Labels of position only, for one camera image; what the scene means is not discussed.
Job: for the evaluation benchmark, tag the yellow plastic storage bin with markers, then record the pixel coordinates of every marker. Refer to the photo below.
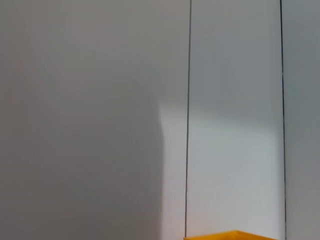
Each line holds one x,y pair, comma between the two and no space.
232,235

